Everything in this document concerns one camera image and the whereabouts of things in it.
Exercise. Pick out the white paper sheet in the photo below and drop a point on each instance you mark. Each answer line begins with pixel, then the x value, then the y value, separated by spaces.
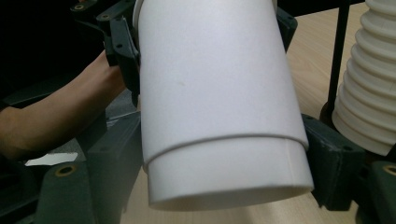
pixel 53 158

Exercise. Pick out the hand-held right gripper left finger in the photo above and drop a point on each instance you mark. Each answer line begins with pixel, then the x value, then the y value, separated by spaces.
pixel 115 161

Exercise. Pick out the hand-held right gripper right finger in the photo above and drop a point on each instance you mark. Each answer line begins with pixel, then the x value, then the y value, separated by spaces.
pixel 333 168

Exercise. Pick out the stack of white paper cups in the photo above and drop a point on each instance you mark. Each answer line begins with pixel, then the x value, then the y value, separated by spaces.
pixel 370 87

